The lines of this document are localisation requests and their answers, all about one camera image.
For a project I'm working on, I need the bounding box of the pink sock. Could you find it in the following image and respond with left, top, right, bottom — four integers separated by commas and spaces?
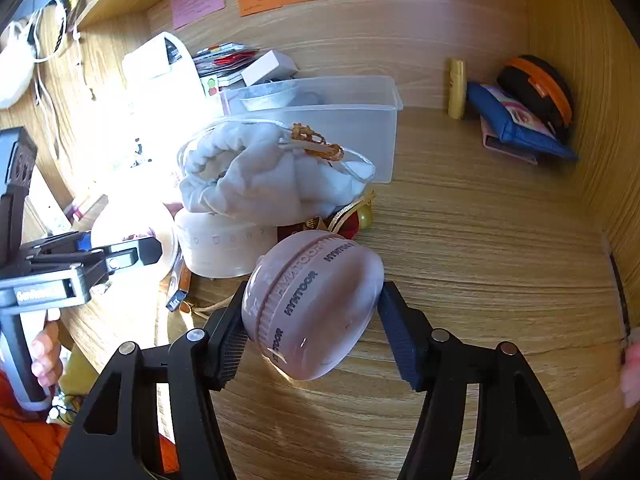
241, 232, 385, 381

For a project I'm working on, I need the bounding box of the grey pouch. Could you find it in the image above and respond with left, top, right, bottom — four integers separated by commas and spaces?
239, 84, 302, 112

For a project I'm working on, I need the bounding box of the pink paper note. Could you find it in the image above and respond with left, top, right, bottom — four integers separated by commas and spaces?
171, 0, 227, 31

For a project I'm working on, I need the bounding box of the white cloth bag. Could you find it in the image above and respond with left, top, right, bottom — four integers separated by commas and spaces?
0, 22, 38, 110

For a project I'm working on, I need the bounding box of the wooden desktop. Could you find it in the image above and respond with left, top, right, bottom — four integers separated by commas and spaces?
50, 105, 631, 480

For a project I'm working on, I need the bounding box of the white drawstring pouch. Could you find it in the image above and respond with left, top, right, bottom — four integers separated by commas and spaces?
178, 119, 376, 223

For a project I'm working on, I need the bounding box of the blue pouch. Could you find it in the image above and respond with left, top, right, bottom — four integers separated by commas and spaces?
466, 81, 578, 161

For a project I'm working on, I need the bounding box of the person's left hand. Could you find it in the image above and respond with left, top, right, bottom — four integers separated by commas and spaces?
31, 309, 64, 388

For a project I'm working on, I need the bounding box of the amber bead bracelet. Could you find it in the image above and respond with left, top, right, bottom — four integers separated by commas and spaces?
280, 122, 346, 162

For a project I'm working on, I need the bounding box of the small white box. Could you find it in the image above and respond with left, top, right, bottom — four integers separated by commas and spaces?
241, 50, 300, 87

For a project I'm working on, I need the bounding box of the stack of books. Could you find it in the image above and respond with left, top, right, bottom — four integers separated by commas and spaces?
192, 42, 261, 98

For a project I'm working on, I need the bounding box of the white paper pad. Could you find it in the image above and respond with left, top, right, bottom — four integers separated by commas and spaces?
121, 31, 208, 111

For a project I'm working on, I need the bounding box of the clear plastic bin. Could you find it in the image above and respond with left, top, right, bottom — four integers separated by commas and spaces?
220, 76, 405, 184

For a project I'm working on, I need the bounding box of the yellow tube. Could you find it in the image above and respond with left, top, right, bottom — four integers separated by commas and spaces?
447, 58, 468, 120

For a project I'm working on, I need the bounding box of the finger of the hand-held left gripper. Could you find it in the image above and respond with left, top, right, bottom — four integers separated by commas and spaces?
92, 236, 164, 286

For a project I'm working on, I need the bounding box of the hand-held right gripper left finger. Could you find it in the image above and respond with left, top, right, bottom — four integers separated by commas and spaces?
52, 280, 251, 480

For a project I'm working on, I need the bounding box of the pink wallet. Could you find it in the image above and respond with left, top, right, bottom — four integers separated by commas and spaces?
481, 115, 540, 166

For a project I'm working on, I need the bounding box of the red and gold charm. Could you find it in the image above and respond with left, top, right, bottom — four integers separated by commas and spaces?
277, 192, 376, 243

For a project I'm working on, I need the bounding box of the black and orange round case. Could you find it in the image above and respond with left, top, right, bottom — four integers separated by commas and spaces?
496, 55, 575, 136

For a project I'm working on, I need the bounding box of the cream cloth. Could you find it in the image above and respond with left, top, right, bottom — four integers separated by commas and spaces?
172, 207, 281, 278

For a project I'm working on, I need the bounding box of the white cable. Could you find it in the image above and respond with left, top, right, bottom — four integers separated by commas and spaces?
27, 0, 96, 156

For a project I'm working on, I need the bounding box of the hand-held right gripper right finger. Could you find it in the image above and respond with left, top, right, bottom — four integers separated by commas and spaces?
377, 281, 581, 480

